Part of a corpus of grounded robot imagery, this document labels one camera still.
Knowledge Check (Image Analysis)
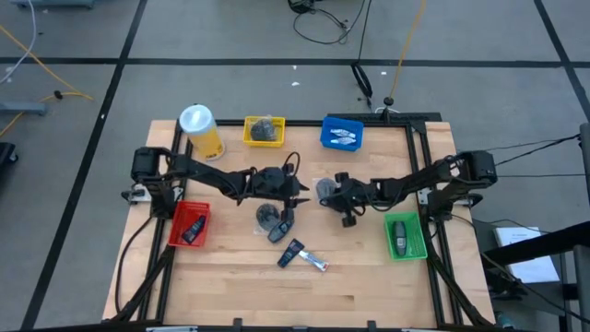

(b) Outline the yellow hanging cable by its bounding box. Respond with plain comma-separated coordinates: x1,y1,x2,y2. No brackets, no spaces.
388,0,429,106

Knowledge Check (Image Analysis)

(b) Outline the black arm base cable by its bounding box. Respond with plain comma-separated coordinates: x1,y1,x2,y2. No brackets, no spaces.
113,215,154,314

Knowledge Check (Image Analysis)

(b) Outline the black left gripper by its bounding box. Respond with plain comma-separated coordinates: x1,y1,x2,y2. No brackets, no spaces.
248,163,312,222

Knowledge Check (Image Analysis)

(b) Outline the black thin cable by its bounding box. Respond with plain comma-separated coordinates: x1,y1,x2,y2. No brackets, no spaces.
483,132,583,168

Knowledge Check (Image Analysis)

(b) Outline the black aluminium table frame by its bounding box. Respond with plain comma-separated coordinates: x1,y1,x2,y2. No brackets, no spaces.
103,112,497,331

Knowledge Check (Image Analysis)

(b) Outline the grey metal post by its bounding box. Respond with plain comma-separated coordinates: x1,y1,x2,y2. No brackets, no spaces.
579,122,590,207

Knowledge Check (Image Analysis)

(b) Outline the white paper booklet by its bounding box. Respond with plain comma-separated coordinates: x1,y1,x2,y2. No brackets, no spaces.
494,225,561,285

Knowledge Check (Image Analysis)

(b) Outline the pale grey floor cable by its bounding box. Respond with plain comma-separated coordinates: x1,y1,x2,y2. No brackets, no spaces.
0,0,37,85

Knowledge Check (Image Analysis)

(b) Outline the black hanging cable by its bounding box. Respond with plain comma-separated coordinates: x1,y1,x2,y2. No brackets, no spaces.
350,0,373,112

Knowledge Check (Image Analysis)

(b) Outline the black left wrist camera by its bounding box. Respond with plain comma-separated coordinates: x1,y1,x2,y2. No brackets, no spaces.
260,168,286,195

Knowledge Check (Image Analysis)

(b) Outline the green plastic basket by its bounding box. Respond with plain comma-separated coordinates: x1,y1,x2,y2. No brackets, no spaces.
383,210,429,262

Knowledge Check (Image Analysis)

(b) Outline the grey metal floor base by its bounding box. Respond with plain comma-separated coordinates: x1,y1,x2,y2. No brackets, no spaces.
9,0,97,9
0,101,49,116

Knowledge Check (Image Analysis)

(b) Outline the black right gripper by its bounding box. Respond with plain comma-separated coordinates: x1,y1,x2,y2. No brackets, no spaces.
318,172,377,229

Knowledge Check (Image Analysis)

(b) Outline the grey toiletry tube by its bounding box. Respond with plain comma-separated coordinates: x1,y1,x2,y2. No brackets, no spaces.
266,219,295,244
391,220,408,257

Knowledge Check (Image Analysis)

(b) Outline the black side table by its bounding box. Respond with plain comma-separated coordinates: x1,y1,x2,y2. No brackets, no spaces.
478,219,590,332

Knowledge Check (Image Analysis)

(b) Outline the yellow plastic basket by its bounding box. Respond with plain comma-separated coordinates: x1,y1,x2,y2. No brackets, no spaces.
242,115,287,148

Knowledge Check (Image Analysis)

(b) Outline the dark blue toiletry tube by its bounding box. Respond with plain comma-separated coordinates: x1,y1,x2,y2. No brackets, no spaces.
276,238,306,269
181,214,207,245

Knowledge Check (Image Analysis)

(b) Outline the yellow canister with white lid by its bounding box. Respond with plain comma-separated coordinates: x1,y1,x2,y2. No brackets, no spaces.
178,103,227,162

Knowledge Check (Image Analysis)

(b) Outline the black floor cable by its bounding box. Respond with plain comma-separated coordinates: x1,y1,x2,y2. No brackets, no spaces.
292,0,368,46

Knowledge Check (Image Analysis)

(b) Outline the black left camera cable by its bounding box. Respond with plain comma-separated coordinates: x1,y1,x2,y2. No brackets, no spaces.
281,150,301,172

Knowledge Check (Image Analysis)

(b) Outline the black caster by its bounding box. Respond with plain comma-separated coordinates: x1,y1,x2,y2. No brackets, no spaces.
0,141,19,168

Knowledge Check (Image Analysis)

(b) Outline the red plastic basket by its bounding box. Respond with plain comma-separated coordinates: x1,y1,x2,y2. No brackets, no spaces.
167,199,212,249

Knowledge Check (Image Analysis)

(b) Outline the blue plastic basket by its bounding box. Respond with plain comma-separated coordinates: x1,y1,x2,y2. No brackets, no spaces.
320,115,365,153

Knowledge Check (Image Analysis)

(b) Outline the black camera cable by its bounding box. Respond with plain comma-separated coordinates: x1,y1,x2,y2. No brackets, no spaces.
281,150,301,172
366,196,407,214

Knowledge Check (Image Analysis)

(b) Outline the grey loofah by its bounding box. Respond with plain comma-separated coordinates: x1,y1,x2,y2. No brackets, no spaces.
248,117,279,142
312,176,341,200
254,202,283,236

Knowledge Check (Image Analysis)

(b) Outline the yellow floor cable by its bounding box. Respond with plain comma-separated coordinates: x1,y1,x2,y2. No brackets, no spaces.
0,25,95,137

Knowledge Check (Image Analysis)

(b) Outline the black right camera cable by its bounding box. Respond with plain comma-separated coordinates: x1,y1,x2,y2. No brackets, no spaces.
366,196,407,214

